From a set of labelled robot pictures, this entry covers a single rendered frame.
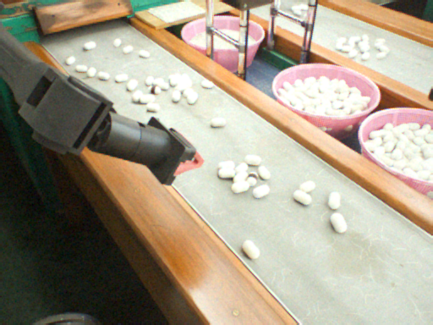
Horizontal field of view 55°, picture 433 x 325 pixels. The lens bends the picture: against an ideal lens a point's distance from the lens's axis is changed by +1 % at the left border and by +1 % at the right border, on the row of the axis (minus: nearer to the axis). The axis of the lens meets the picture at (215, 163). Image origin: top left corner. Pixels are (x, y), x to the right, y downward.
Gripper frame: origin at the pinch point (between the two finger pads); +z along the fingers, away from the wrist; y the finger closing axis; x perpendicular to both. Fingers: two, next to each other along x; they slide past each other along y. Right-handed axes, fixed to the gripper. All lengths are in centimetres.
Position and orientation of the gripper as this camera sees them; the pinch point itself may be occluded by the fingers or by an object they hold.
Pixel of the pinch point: (198, 162)
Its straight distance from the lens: 67.5
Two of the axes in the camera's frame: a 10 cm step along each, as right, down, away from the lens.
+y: -5.7, -5.2, 6.4
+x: -5.2, 8.3, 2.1
